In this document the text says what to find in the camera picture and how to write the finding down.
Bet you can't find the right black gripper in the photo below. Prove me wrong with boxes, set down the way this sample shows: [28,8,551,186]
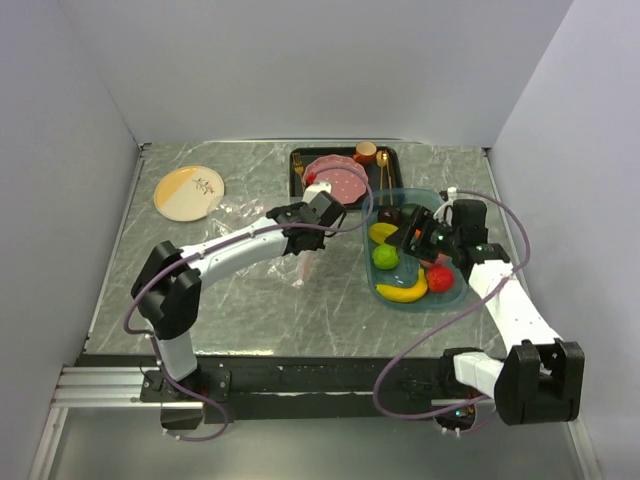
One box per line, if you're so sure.
[384,206,461,265]

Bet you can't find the green lime fruit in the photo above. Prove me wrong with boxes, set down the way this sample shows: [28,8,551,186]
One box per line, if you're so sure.
[372,244,400,271]

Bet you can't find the clear zip top bag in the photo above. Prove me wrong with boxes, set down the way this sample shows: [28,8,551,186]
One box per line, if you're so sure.
[188,215,287,290]

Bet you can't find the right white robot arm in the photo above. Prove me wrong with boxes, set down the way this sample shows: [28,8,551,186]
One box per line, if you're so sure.
[387,190,585,425]

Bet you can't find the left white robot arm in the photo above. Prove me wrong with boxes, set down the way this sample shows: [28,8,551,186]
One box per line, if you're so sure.
[131,191,346,402]

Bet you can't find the pink dotted plate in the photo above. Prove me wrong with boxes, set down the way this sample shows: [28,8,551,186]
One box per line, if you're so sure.
[303,154,368,206]

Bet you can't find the red cracked fruit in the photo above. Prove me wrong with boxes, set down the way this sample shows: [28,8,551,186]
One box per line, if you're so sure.
[425,265,455,293]

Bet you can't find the gold fork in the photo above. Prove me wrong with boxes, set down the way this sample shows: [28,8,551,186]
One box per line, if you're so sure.
[292,152,305,190]

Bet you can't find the blue transparent plastic tray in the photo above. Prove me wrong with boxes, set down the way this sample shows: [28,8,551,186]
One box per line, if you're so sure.
[362,188,468,312]

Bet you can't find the yellow starfruit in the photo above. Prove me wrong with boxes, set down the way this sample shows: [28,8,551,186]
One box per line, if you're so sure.
[368,222,398,245]

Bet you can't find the dark purple passion fruit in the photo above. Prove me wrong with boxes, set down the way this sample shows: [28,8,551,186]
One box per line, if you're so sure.
[377,206,403,226]

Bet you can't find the orange cup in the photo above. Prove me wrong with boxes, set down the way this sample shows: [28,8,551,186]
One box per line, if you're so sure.
[352,141,378,166]

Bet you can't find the black serving tray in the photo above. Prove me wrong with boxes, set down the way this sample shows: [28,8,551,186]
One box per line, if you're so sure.
[289,145,404,211]

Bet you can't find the gold spoon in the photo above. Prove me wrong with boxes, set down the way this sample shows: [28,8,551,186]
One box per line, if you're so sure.
[376,150,389,190]

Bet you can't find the gold chopsticks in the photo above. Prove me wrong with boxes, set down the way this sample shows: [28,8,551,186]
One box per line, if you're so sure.
[381,150,394,189]

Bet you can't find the yellow banana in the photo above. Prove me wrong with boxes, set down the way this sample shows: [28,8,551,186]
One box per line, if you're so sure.
[376,268,429,303]

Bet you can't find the yellow white floral plate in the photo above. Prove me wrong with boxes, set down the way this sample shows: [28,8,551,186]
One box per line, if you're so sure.
[153,166,225,222]

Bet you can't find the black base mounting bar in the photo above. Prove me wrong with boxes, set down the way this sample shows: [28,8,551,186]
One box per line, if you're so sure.
[76,354,480,434]

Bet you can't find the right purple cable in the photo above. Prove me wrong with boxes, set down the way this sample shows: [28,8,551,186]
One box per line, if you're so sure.
[372,187,531,437]

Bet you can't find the purple cable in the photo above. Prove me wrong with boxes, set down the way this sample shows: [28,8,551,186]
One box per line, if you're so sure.
[123,164,375,442]
[372,187,531,437]

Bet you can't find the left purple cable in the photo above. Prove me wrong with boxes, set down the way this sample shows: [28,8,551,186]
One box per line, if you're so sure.
[123,164,375,442]

